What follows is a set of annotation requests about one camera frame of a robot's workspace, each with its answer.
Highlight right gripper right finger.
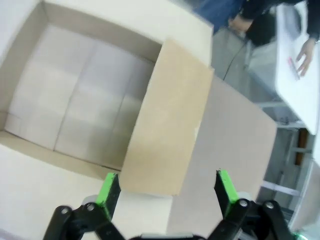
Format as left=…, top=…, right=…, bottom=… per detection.
left=207, top=169, right=292, bottom=240

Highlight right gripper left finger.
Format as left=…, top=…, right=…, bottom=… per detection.
left=42, top=172, right=126, bottom=240

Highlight brown cardboard shipping box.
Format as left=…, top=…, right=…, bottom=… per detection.
left=0, top=0, right=216, bottom=240

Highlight person's right forearm dark sleeve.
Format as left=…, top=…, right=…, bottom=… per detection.
left=238, top=0, right=278, bottom=21

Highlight person's left forearm dark sleeve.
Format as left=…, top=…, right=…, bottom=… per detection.
left=294, top=0, right=320, bottom=42

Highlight person's left hand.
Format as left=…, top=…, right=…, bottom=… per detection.
left=295, top=39, right=317, bottom=76

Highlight person's right hand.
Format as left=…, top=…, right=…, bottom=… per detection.
left=228, top=14, right=252, bottom=33

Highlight large white side table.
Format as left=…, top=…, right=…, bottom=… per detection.
left=274, top=3, right=320, bottom=137

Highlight blue jeans of person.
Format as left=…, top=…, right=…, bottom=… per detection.
left=194, top=0, right=241, bottom=28

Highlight thin black floor cable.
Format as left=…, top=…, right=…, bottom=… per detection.
left=223, top=41, right=250, bottom=81

